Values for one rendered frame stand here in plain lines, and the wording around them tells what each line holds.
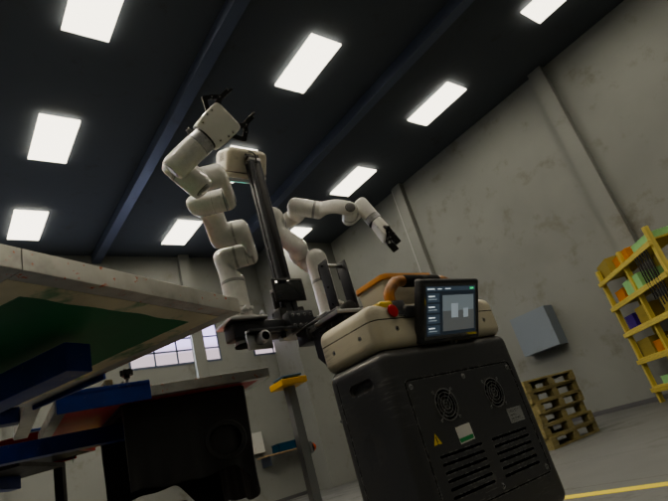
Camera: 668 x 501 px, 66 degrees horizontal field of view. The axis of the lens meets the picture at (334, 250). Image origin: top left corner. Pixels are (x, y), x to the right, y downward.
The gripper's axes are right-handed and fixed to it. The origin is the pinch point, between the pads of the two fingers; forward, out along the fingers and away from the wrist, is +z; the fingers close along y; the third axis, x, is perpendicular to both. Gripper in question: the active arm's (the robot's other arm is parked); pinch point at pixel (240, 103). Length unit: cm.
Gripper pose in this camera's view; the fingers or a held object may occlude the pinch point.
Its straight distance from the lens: 157.9
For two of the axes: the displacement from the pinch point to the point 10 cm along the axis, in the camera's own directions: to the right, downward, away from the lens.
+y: 6.6, 6.8, 3.1
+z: 6.1, -7.4, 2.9
